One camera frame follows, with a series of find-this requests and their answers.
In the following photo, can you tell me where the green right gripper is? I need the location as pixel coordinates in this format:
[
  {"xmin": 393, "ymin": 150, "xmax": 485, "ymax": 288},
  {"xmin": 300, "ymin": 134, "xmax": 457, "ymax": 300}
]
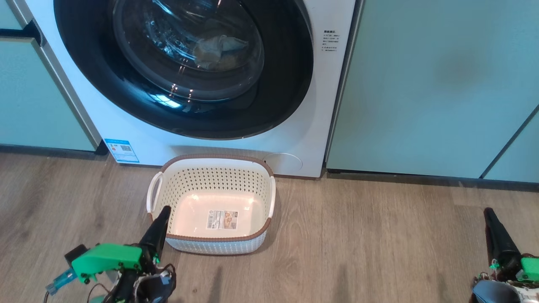
[{"xmin": 483, "ymin": 207, "xmax": 539, "ymax": 282}]

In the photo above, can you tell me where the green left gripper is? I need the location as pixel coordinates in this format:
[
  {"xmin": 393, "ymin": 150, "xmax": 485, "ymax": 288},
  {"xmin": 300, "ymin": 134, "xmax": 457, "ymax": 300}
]
[{"xmin": 71, "ymin": 205, "xmax": 172, "ymax": 284}]

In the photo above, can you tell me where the plain pale yellow garment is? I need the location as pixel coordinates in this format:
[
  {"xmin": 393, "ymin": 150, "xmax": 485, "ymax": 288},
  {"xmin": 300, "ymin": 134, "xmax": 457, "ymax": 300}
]
[{"xmin": 193, "ymin": 40, "xmax": 236, "ymax": 71}]

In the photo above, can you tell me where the glass washing machine door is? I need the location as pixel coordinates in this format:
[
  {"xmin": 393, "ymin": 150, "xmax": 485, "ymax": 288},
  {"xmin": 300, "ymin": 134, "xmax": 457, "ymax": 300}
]
[{"xmin": 53, "ymin": 0, "xmax": 314, "ymax": 141}]

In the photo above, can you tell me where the pale yellow garment blue collar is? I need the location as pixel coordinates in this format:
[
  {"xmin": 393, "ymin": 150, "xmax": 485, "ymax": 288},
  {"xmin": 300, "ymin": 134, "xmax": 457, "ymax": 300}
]
[{"xmin": 211, "ymin": 35, "xmax": 250, "ymax": 53}]

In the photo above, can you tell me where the white washing machine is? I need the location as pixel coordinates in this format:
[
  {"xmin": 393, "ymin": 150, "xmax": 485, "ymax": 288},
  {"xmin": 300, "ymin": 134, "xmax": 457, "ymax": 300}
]
[{"xmin": 8, "ymin": 0, "xmax": 365, "ymax": 179}]

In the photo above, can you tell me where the printed basket label sticker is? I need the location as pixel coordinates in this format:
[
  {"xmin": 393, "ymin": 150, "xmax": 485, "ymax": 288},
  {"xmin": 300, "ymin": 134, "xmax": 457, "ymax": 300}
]
[{"xmin": 206, "ymin": 210, "xmax": 239, "ymax": 230}]

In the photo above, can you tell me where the cream plastic laundry basket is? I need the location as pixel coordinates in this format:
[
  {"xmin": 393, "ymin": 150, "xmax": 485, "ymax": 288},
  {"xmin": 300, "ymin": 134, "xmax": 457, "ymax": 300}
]
[{"xmin": 146, "ymin": 154, "xmax": 277, "ymax": 255}]

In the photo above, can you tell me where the blue energy label sticker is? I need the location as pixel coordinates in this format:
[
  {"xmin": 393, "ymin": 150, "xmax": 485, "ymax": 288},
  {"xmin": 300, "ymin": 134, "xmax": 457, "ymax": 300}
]
[{"xmin": 104, "ymin": 138, "xmax": 140, "ymax": 164}]

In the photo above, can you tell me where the round white filter cover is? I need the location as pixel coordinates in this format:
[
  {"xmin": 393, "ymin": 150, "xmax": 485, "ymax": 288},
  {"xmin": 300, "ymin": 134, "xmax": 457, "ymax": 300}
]
[{"xmin": 262, "ymin": 152, "xmax": 303, "ymax": 174}]

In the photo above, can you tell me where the pale green narrow cabinet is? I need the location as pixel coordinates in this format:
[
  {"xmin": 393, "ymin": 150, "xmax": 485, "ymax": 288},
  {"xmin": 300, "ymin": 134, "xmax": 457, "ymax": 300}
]
[{"xmin": 0, "ymin": 0, "xmax": 108, "ymax": 156}]

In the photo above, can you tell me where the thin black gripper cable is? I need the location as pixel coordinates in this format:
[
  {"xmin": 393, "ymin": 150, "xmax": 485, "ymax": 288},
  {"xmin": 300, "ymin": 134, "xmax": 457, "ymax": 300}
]
[{"xmin": 141, "ymin": 263, "xmax": 177, "ymax": 303}]

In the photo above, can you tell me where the teal cable connector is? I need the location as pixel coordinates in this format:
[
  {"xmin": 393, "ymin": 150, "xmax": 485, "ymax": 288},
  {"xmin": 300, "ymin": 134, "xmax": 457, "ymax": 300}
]
[{"xmin": 45, "ymin": 269, "xmax": 78, "ymax": 295}]

